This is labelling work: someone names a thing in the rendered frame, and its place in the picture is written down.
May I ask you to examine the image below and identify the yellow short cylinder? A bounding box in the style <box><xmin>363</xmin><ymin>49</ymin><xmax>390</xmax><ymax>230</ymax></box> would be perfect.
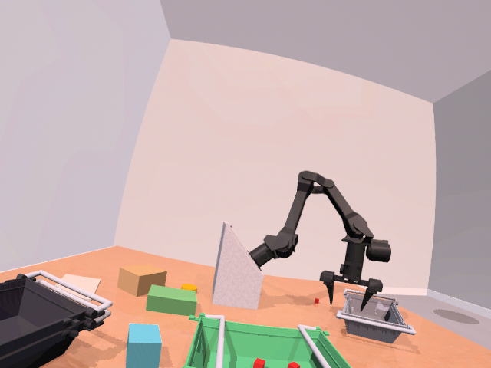
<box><xmin>181</xmin><ymin>284</ymin><xmax>198</xmax><ymax>292</ymax></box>

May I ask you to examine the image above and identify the green plastic tray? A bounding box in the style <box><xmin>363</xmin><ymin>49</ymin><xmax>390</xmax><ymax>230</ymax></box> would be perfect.
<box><xmin>182</xmin><ymin>313</ymin><xmax>352</xmax><ymax>368</ymax></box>

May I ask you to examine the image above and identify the tan cardboard-coloured box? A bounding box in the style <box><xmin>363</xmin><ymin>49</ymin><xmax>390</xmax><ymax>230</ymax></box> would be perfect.
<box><xmin>117</xmin><ymin>264</ymin><xmax>167</xmax><ymax>297</ymax></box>

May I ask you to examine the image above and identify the green rectangular block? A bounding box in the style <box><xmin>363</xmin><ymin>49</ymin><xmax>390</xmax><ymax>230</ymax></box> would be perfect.
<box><xmin>145</xmin><ymin>284</ymin><xmax>197</xmax><ymax>316</ymax></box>

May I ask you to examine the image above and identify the pale pink flat rectangular sheet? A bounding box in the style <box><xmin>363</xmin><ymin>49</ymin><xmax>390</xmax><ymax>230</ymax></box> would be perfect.
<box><xmin>55</xmin><ymin>274</ymin><xmax>101</xmax><ymax>301</ymax></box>

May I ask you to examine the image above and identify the light blue block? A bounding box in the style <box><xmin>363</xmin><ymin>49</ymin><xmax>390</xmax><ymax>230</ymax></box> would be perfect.
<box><xmin>126</xmin><ymin>323</ymin><xmax>162</xmax><ymax>368</ymax></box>

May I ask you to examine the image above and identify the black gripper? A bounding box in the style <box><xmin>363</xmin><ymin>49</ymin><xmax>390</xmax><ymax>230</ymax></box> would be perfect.
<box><xmin>319</xmin><ymin>257</ymin><xmax>383</xmax><ymax>312</ymax></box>

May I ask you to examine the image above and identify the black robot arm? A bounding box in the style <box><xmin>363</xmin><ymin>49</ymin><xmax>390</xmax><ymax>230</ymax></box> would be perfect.
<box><xmin>248</xmin><ymin>170</ymin><xmax>391</xmax><ymax>271</ymax></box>

